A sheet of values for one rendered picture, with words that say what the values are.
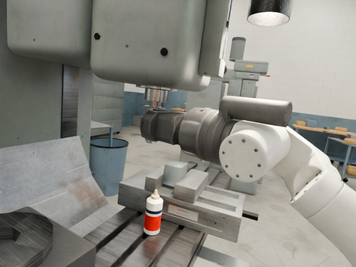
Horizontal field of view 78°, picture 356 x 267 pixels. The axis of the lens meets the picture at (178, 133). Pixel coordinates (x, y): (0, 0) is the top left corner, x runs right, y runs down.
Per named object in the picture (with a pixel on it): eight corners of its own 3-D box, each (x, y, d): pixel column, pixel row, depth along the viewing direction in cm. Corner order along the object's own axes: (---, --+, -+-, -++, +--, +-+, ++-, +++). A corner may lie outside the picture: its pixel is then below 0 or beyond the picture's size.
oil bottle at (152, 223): (162, 229, 56) (167, 188, 55) (154, 237, 53) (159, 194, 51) (148, 223, 58) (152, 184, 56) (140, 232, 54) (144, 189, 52)
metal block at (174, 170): (185, 181, 68) (188, 162, 67) (178, 188, 63) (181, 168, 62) (170, 177, 70) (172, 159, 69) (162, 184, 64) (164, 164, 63)
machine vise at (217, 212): (242, 215, 68) (248, 181, 66) (237, 244, 54) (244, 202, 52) (142, 186, 79) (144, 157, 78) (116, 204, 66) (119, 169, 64)
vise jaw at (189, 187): (207, 184, 71) (209, 172, 70) (194, 204, 57) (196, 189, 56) (189, 179, 73) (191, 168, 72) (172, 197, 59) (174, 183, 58)
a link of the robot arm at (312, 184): (247, 140, 40) (314, 197, 34) (221, 152, 33) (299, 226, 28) (269, 110, 36) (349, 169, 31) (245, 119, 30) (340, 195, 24)
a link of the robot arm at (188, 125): (185, 103, 49) (234, 109, 41) (180, 145, 51) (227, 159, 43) (141, 99, 40) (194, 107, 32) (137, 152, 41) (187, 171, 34)
